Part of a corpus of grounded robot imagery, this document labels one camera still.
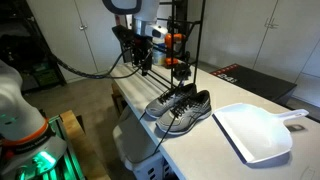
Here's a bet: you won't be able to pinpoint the grey running shoe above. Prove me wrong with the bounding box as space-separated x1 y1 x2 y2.
155 89 213 136
144 83 198 120

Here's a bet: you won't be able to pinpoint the metal cabinet door handles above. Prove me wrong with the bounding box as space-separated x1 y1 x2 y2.
264 17 280 30

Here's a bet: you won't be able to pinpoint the dark storage shelf unit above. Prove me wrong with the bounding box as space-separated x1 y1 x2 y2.
0 0 67 94

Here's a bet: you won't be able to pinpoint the white plastic laundry basket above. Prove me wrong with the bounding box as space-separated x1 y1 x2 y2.
112 105 176 180

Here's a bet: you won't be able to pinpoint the white plastic dustpan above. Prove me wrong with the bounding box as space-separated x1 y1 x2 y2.
212 102 310 165

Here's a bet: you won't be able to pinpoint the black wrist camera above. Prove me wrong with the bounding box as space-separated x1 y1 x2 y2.
111 24 135 50

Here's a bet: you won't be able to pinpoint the green plastic crate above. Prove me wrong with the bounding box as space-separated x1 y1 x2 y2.
31 61 57 88

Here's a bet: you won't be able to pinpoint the translucent plastic bucket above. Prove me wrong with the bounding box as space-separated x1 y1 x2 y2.
151 41 168 67

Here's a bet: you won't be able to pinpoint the green-lit aluminium robot mount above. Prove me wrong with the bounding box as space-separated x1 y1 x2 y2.
0 114 87 180

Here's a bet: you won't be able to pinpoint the light wooden workbench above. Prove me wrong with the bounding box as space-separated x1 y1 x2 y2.
59 109 112 180

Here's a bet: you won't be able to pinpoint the black box on rack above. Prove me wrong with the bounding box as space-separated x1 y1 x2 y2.
166 16 184 35

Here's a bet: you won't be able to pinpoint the black floor mat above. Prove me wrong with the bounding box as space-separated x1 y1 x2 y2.
209 63 298 104

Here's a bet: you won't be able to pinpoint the white cabinet wall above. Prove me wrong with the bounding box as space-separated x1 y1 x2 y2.
186 0 320 109

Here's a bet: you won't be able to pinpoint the black metal wire rack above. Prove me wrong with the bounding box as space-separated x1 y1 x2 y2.
146 0 207 90

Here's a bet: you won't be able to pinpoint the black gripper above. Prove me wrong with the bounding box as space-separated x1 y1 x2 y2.
131 34 155 77

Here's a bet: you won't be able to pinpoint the thin black cord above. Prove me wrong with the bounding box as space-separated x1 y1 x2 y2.
138 78 188 158

